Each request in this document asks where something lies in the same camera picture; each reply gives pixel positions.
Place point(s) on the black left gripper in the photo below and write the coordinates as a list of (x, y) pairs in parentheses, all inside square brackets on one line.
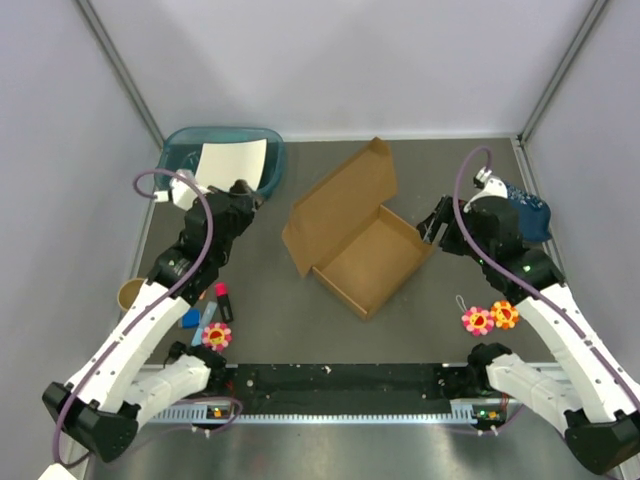
[(244, 206)]

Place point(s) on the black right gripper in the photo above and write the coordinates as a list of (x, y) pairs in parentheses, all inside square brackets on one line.
[(444, 212)]

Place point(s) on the brown cardboard box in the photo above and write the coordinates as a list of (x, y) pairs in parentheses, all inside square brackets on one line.
[(342, 233)]

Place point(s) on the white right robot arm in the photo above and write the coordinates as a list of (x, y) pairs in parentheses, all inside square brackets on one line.
[(597, 411)]

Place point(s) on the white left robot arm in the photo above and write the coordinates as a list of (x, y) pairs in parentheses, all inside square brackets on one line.
[(103, 406)]

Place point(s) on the white paper sheet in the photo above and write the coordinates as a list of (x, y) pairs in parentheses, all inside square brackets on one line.
[(221, 164)]

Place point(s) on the teal plastic tub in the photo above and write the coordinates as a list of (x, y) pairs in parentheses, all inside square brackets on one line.
[(182, 150)]

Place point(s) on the pink and black marker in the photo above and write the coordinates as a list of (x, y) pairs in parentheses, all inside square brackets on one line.
[(224, 303)]

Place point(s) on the blue leaf-shaped dish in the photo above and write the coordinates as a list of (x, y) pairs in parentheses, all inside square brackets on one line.
[(533, 214)]

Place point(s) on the pink flower toy right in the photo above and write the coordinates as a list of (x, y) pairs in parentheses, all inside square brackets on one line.
[(478, 321)]

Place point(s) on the pink flower toy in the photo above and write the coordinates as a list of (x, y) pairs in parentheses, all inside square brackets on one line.
[(216, 336), (478, 321)]

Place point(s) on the orange flower toy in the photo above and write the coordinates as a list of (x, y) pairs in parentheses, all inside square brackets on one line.
[(504, 315)]

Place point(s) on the small white-blue object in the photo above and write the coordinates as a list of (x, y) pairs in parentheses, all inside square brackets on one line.
[(191, 319)]

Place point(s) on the pink flower toy left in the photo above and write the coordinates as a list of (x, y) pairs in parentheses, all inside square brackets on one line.
[(216, 336)]

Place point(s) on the beige ceramic mug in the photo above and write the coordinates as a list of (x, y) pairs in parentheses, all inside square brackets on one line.
[(128, 293)]

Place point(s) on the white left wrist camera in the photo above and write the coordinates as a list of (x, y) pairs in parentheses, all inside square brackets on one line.
[(181, 191)]

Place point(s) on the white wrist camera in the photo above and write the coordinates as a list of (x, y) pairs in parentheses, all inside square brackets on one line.
[(181, 191), (488, 185)]

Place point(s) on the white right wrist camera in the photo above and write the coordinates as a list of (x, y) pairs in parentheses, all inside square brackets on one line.
[(488, 185)]

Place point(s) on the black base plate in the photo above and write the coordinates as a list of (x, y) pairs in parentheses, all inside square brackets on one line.
[(343, 388)]

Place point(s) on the grey slotted cable duct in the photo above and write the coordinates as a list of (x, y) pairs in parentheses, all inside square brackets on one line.
[(202, 414)]

